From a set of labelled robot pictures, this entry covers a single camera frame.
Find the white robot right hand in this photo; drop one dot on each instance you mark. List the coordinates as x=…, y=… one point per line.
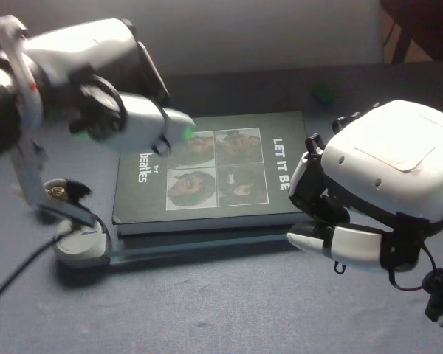
x=391, y=155

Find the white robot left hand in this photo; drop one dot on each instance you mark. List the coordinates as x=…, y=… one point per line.
x=85, y=48

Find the black white tape measure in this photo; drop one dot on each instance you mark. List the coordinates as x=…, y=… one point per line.
x=81, y=247

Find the black Beatles book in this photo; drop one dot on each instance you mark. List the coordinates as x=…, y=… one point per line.
x=243, y=208

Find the small green toy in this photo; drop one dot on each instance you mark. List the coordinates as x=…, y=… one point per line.
x=323, y=94

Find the dark wooden chair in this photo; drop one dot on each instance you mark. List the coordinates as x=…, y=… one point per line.
x=421, y=26

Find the small toy bowl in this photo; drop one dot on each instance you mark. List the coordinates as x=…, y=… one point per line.
x=55, y=191

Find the grey table cloth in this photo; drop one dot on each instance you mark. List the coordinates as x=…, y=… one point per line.
x=206, y=313

